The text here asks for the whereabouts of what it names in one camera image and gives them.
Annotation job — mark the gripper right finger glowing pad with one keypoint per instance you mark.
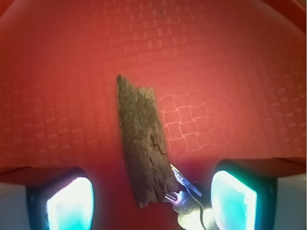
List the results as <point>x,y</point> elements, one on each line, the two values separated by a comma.
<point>243,194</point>

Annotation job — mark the silver key bunch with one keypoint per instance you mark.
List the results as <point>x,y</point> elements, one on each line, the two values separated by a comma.
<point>192,204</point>

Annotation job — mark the red plastic tray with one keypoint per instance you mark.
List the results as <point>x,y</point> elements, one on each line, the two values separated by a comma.
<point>229,78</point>

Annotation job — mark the dark wood chip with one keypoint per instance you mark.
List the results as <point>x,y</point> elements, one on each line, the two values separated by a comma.
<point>144,145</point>

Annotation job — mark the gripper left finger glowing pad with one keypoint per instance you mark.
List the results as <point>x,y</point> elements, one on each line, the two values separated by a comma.
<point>59,199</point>

